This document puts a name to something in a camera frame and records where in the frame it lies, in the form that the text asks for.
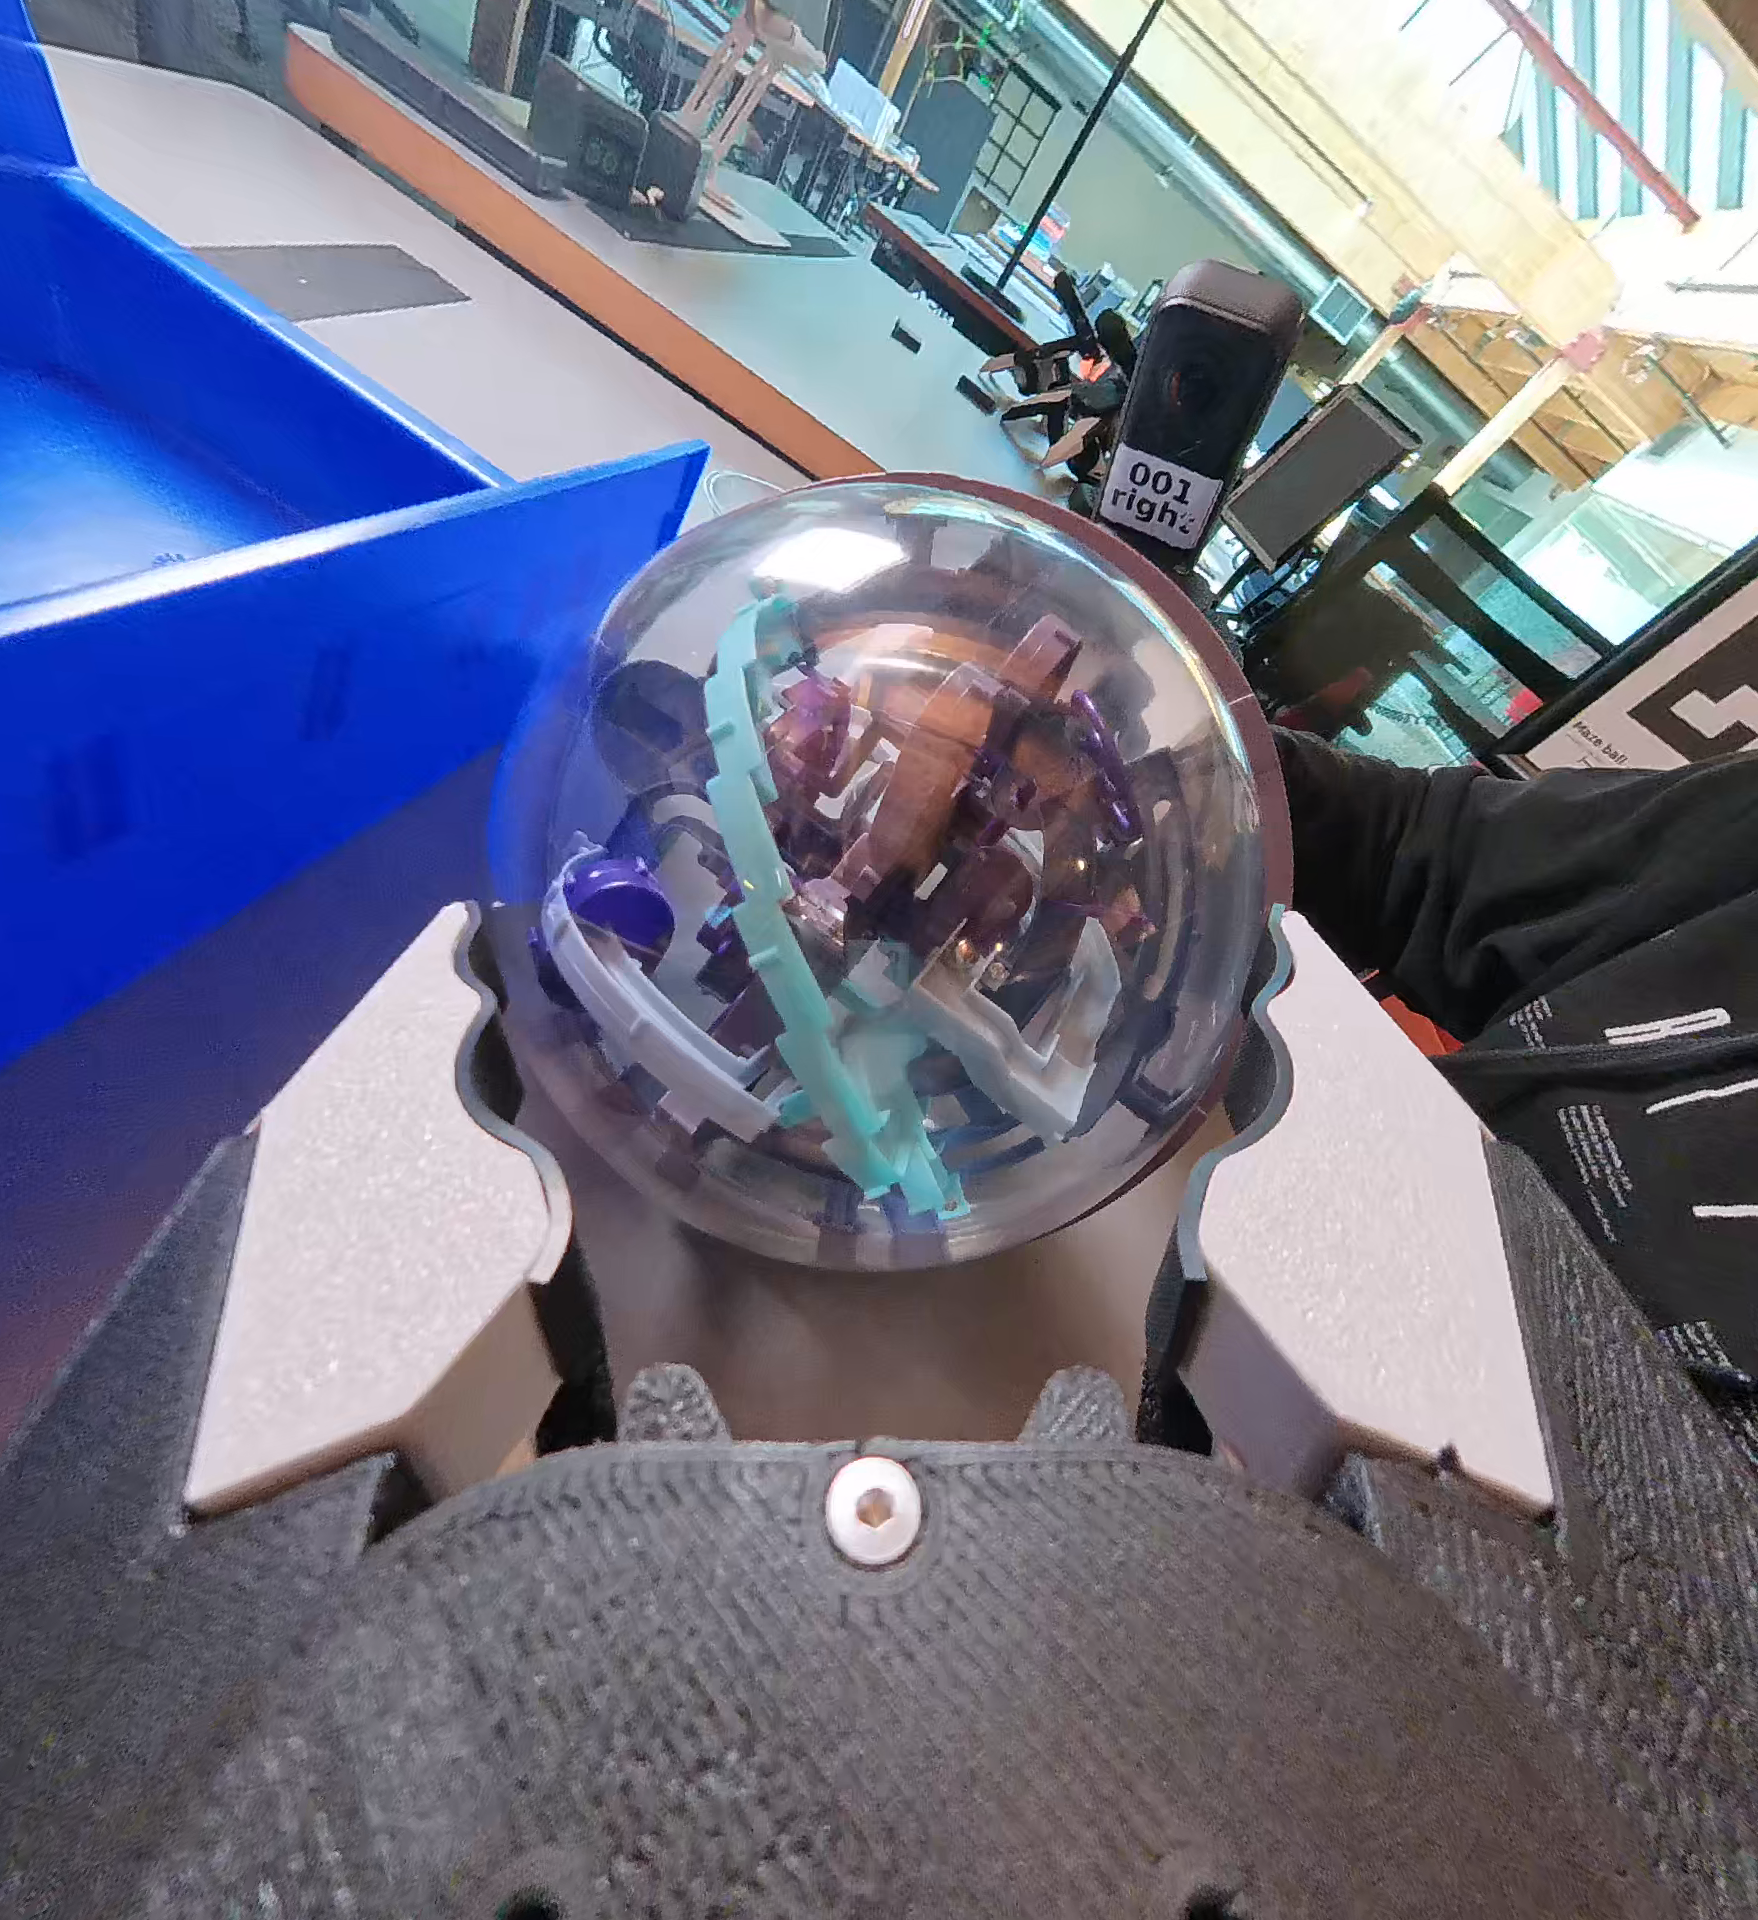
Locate large framed marker sign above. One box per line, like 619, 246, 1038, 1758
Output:
1487, 479, 1758, 777

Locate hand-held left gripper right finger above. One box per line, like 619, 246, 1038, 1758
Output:
1175, 904, 1560, 1519

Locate flat black bar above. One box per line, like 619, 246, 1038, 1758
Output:
327, 6, 570, 197

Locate black power box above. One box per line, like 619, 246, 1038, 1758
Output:
642, 112, 718, 226
530, 57, 653, 205

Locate blue plastic bin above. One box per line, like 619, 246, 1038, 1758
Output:
0, 0, 714, 1122

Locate clear maze ball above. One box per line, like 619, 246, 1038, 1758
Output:
486, 471, 1294, 1274

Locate grey screen on stand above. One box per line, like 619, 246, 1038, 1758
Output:
1222, 380, 1421, 573

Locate person's black printed hoodie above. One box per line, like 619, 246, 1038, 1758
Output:
1433, 900, 1758, 1594

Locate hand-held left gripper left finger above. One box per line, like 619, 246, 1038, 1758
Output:
181, 900, 574, 1515

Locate person's right forearm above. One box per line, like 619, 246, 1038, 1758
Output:
1269, 725, 1758, 1054

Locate black mesh office chair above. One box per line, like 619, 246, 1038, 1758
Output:
1247, 485, 1619, 753

